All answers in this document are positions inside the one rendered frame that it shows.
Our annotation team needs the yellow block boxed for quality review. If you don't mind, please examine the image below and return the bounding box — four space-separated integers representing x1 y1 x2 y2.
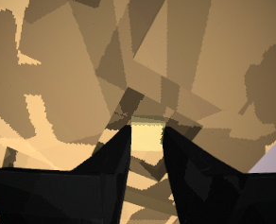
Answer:
131 114 165 151

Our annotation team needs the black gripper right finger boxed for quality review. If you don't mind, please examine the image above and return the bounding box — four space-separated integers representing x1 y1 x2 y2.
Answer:
163 127 276 224

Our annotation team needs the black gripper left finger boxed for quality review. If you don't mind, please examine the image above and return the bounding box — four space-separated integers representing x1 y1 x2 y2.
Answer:
0 125 131 224

